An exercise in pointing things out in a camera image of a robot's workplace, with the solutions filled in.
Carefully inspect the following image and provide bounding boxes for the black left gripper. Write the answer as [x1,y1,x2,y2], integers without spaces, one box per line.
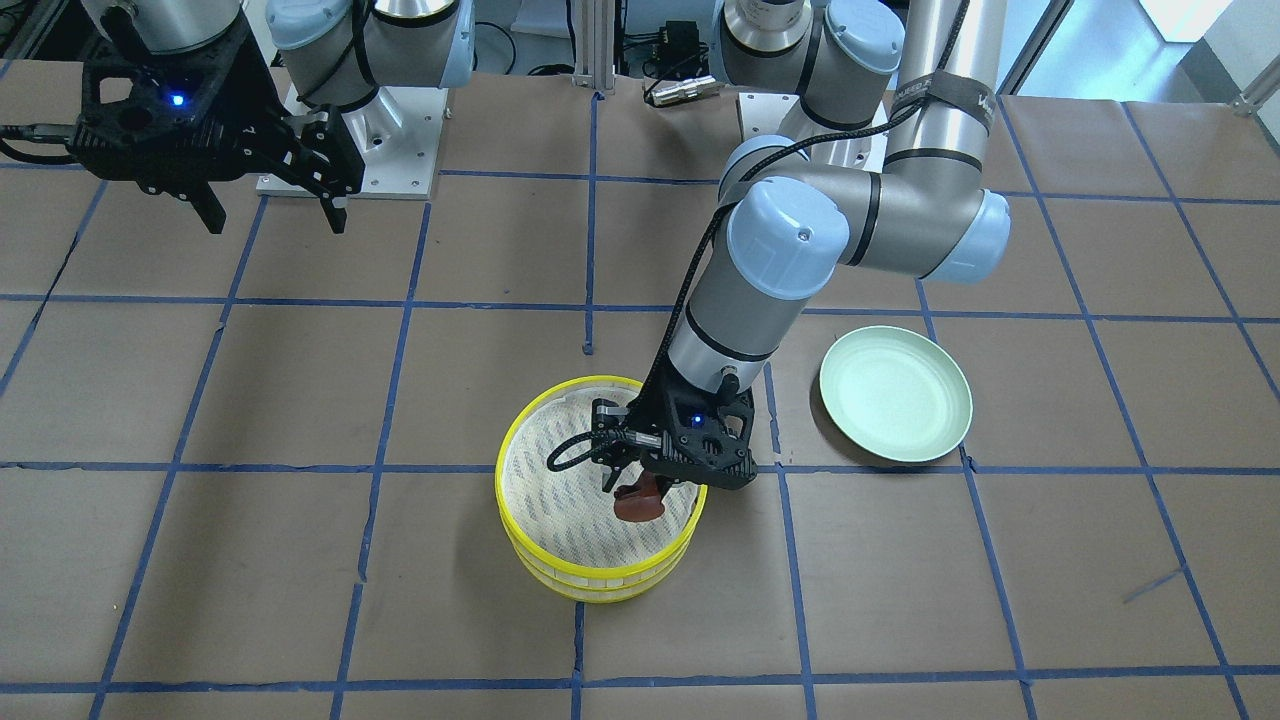
[590,386,698,498]

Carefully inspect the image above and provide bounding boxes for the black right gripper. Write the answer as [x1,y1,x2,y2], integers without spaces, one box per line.
[76,20,364,234]

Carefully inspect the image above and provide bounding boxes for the brown bun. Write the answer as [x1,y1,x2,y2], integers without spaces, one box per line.
[613,478,666,524]

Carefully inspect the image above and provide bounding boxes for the yellow top steamer layer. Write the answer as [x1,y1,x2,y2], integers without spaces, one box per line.
[495,375,707,577]

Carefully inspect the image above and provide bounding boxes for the yellow steamer layer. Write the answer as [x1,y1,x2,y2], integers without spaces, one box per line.
[507,533,691,603]
[495,375,707,577]

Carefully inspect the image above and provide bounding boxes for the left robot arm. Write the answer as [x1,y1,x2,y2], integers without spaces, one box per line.
[582,1,1011,501]

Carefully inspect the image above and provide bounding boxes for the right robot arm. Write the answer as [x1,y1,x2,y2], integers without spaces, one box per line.
[64,1,474,233]

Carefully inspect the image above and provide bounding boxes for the yellow bottom steamer layer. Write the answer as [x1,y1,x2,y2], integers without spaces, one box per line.
[507,533,691,603]

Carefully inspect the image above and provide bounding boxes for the light green plate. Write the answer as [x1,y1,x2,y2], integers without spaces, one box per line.
[818,325,974,462]

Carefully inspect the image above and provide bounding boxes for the silver cylindrical connector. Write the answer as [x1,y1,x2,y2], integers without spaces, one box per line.
[643,76,724,108]

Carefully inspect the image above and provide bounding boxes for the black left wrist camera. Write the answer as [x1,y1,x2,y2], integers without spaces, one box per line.
[640,389,758,489]

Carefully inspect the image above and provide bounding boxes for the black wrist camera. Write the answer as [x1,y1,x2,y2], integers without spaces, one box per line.
[67,59,246,192]
[640,389,758,489]

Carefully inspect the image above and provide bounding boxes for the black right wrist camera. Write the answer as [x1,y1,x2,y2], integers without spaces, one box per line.
[67,59,246,192]

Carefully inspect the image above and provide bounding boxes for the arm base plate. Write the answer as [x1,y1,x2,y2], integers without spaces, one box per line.
[737,92,887,167]
[339,81,451,201]

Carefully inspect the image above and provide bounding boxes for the black cables bundle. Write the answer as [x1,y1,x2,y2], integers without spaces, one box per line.
[470,0,576,79]

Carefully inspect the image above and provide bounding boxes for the aluminium frame post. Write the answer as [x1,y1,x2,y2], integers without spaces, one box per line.
[567,0,621,99]

